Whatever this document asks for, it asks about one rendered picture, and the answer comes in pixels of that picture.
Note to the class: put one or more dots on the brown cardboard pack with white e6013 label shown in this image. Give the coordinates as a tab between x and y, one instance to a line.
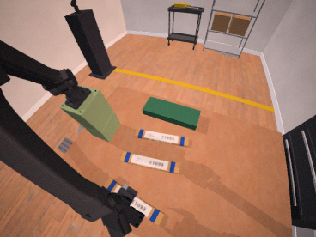
150	212

